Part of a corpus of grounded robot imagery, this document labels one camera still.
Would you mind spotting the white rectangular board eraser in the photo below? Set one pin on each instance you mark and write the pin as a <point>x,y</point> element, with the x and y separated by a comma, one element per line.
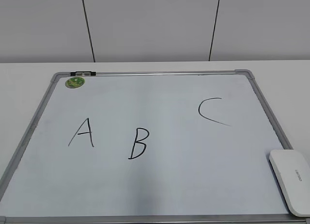
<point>293,174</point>

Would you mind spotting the white board with grey frame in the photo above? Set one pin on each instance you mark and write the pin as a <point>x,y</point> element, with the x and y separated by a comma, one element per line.
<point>148,148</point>

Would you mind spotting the round green magnet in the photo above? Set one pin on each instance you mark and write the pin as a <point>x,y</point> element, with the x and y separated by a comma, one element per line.
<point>74,82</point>

